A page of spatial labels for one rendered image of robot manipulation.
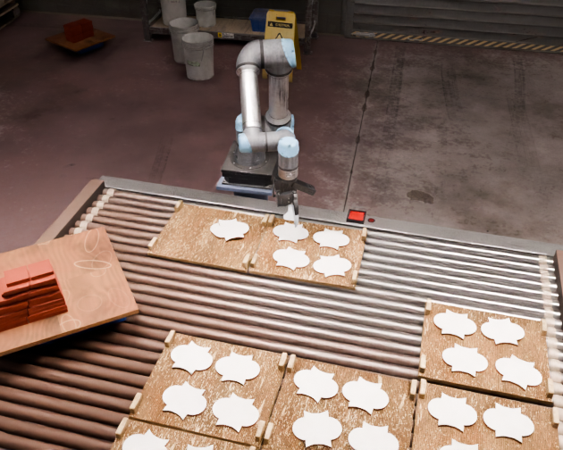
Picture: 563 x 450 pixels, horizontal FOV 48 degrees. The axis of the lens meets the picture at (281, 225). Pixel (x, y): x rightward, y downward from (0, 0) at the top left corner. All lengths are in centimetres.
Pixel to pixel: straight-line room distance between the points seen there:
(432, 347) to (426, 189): 255
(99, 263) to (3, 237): 211
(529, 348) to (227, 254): 115
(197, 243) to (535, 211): 273
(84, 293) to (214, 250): 55
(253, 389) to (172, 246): 78
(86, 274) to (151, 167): 258
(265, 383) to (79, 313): 66
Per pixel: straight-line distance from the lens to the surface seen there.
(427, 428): 200
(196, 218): 270
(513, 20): 712
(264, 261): 246
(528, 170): 509
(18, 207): 468
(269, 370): 208
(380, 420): 199
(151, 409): 203
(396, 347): 221
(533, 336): 235
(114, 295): 224
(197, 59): 606
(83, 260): 241
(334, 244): 254
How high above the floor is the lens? 255
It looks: 38 degrees down
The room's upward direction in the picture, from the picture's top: straight up
